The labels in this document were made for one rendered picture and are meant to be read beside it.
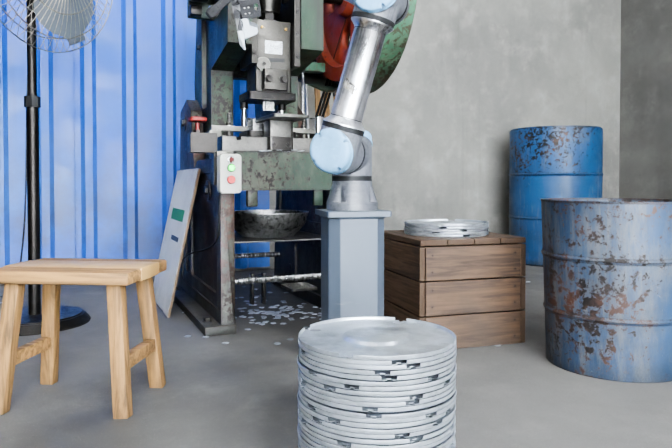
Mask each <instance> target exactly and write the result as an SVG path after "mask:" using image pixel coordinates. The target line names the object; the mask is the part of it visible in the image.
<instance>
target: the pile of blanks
mask: <svg viewBox="0 0 672 448"><path fill-rule="evenodd" d="M456 349H457V346H456V347H455V349H454V351H453V352H451V353H450V354H448V355H446V356H444V357H441V358H438V359H435V360H431V361H426V362H421V363H414V364H404V365H401V364H397V365H360V364H350V363H342V362H336V361H331V360H327V359H323V358H320V357H317V356H314V355H311V354H309V353H307V352H305V351H304V350H303V349H302V348H301V347H300V345H299V354H298V355H297V363H298V384H299V391H298V394H297V399H298V427H297V431H298V448H455V446H456V440H455V432H456V425H455V423H456V417H455V410H456V401H455V400H456V395H457V390H456V385H455V384H456V369H457V365H456V355H457V350H456ZM455 390H456V391H455Z"/></svg>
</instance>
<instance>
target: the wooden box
mask: <svg viewBox="0 0 672 448"><path fill-rule="evenodd" d="M523 243H526V237H520V236H513V235H506V234H500V233H493V232H489V234H488V235H486V236H480V237H424V236H413V235H408V234H405V233H404V230H384V317H395V320H399V321H400V322H402V321H407V318H408V319H415V320H421V321H426V322H430V323H434V324H437V325H440V326H443V327H445V328H447V329H449V330H451V331H452V332H453V333H454V334H455V335H456V346H457V348H468V347H479V346H491V345H502V344H514V343H523V342H525V310H522V309H525V277H522V276H525V275H526V244H523Z"/></svg>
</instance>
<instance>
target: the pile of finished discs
mask: <svg viewBox="0 0 672 448"><path fill-rule="evenodd" d="M404 223H405V226H404V228H405V229H404V233H405V234H408V235H413V236H424V237H480V236H486V235H488V234H489V232H488V227H489V224H488V222H487V221H480V220H464V219H455V221H448V219H418V220H407V221H406V222H405V221H404Z"/></svg>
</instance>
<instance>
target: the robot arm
mask: <svg viewBox="0 0 672 448"><path fill-rule="evenodd" d="M345 1H347V2H349V3H351V4H353V5H354V9H353V13H352V16H351V20H352V22H353V24H354V31H353V34H352V38H351V42H350V45H349V49H348V53H347V56H346V60H345V64H344V67H343V71H342V75H341V78H340V82H339V86H338V89H337V93H336V97H335V100H334V104H333V107H332V111H331V114H330V115H329V116H328V117H326V118H324V119H323V123H322V126H321V130H320V131H319V132H318V133H317V134H316V135H315V136H314V137H313V139H312V141H311V144H310V155H311V158H312V161H313V162H314V164H315V165H316V166H317V167H318V168H319V169H320V170H322V171H324V172H326V173H329V174H332V186H331V189H330V193H329V196H328V199H327V202H326V210H329V211H376V210H378V202H377V199H376V196H375V193H374V189H373V186H372V146H373V142H372V136H371V134H370V133H369V132H368V131H366V130H364V128H363V126H362V123H361V122H362V119H363V115H364V111H365V108H366V104H367V101H368V97H369V94H370V90H371V86H372V83H373V79H374V76H375V72H376V69H377V65H378V62H379V58H380V54H381V51H382V47H383V44H384V40H385V37H386V35H387V34H388V33H390V32H392V31H393V29H394V26H395V25H396V24H398V23H400V22H401V21H402V20H403V19H404V18H405V17H406V15H407V13H408V10H409V0H345ZM230 2H231V3H232V9H233V15H234V19H235V21H236V27H237V32H238V38H239V43H240V46H241V47H242V48H243V50H244V51H245V50H246V47H245V43H247V42H246V39H247V38H250V37H252V36H254V35H256V34H257V33H258V29H257V28H258V25H257V24H256V23H253V22H250V20H249V19H253V18H256V17H261V16H262V15H261V8H260V2H259V0H219V1H218V2H216V3H215V4H214V5H213V4H212V5H211V6H209V7H208V9H207V11H206V13H205V14H206V15H207V16H208V17H209V19H212V18H215V17H218V15H219V14H220V11H221V10H222V9H223V8H224V7H225V6H227V5H228V4H229V3H230Z"/></svg>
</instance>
